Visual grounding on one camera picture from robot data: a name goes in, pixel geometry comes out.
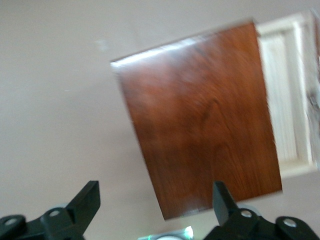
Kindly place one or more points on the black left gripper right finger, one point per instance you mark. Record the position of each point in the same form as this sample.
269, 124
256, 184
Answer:
223, 207

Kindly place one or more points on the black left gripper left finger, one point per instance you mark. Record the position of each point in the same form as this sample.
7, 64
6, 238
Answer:
85, 207

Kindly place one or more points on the dark brown wooden cabinet box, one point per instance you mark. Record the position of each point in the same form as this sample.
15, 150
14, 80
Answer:
200, 120

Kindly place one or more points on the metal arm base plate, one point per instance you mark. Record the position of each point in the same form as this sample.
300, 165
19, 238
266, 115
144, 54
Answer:
175, 233

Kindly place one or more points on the brown paper table cover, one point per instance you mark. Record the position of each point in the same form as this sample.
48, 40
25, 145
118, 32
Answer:
62, 100

